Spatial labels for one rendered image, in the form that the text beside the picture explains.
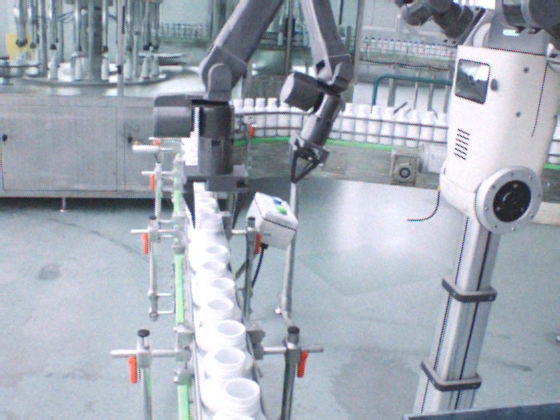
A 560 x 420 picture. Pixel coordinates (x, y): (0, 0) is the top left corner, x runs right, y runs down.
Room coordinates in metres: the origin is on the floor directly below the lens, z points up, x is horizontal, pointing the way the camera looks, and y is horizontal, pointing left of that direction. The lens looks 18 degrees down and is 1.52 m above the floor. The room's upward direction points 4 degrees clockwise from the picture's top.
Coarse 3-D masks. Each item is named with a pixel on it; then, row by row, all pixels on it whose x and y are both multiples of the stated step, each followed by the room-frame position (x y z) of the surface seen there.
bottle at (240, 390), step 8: (232, 384) 0.48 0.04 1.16; (240, 384) 0.49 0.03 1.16; (248, 384) 0.49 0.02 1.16; (256, 384) 0.48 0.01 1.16; (224, 392) 0.47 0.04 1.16; (232, 392) 0.49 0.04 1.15; (240, 392) 0.49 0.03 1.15; (248, 392) 0.49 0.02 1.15; (256, 392) 0.48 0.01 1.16; (224, 400) 0.46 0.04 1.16; (232, 400) 0.46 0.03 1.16; (240, 400) 0.46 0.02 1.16; (248, 400) 0.46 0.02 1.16; (256, 400) 0.46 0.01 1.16; (224, 408) 0.46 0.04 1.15; (232, 408) 0.46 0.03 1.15; (240, 408) 0.46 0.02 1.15; (248, 408) 0.46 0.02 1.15; (256, 408) 0.47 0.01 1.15; (216, 416) 0.48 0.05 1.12; (224, 416) 0.46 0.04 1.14; (232, 416) 0.46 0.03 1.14; (256, 416) 0.47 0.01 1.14
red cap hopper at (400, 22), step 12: (468, 0) 7.37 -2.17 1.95; (396, 24) 8.06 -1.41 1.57; (408, 24) 7.45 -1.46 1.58; (396, 36) 8.06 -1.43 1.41; (420, 36) 7.43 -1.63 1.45; (444, 36) 7.40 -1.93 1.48; (396, 72) 7.46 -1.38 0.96; (396, 84) 7.46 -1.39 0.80; (408, 108) 7.44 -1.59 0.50; (444, 108) 7.97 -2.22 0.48
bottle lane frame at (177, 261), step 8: (176, 168) 1.88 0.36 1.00; (176, 192) 1.61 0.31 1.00; (176, 200) 1.54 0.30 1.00; (176, 208) 1.47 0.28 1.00; (176, 240) 1.25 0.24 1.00; (176, 256) 1.15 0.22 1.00; (176, 264) 1.11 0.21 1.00; (176, 272) 1.07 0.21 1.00; (176, 280) 1.04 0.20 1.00; (176, 288) 1.00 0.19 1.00; (176, 296) 0.98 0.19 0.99; (176, 304) 0.95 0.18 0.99; (176, 312) 0.92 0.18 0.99; (176, 320) 0.90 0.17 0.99; (184, 320) 0.89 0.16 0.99; (176, 336) 1.00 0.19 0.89; (176, 376) 0.83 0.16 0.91; (184, 392) 0.68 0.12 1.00; (184, 400) 0.66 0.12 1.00; (184, 408) 0.64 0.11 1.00; (184, 416) 0.62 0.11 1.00
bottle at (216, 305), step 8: (208, 304) 0.65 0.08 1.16; (216, 304) 0.66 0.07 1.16; (224, 304) 0.66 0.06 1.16; (232, 304) 0.65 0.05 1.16; (208, 312) 0.63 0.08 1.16; (216, 312) 0.63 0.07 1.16; (224, 312) 0.63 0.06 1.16; (232, 312) 0.64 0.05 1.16; (208, 320) 0.63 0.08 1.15; (216, 320) 0.63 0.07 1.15; (200, 328) 0.65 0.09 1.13; (208, 328) 0.63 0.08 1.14; (200, 336) 0.63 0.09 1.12; (208, 336) 0.63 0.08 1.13; (200, 344) 0.63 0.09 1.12; (208, 344) 0.62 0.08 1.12; (200, 352) 0.63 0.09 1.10; (208, 352) 0.62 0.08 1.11; (200, 360) 0.62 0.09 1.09; (200, 368) 0.62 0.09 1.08; (200, 376) 0.63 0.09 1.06; (200, 384) 0.62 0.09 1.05
